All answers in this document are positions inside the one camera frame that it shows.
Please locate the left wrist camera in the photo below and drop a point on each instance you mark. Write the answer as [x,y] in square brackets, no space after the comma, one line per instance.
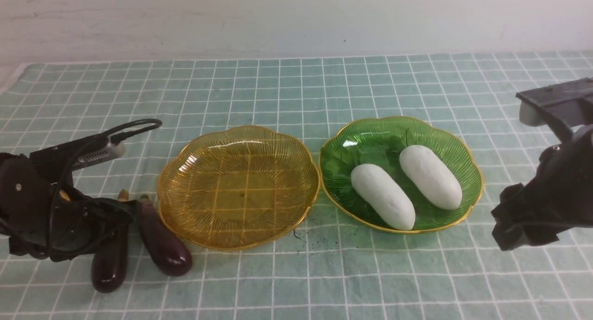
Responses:
[76,155]

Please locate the purple eggplant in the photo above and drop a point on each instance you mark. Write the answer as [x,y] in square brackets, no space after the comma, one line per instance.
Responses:
[167,251]
[110,262]

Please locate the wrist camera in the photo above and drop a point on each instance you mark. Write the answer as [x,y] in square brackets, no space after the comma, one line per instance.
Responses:
[561,107]
[76,155]

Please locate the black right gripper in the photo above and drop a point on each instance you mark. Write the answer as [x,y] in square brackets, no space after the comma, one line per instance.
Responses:
[557,199]

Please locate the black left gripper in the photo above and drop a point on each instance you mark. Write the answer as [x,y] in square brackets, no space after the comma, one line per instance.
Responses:
[75,225]

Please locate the amber glass plate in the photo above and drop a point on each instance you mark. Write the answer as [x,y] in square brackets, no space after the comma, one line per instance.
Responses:
[238,189]

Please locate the green checkered tablecloth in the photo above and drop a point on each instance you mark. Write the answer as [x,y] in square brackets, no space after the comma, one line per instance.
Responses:
[330,267]

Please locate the white radish with leaves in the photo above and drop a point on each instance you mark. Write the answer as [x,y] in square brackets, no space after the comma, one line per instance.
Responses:
[359,179]
[430,175]

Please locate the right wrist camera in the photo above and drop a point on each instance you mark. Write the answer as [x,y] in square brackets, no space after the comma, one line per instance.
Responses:
[561,107]

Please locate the green glass plate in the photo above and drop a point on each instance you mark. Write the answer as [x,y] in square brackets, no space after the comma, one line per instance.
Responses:
[379,141]

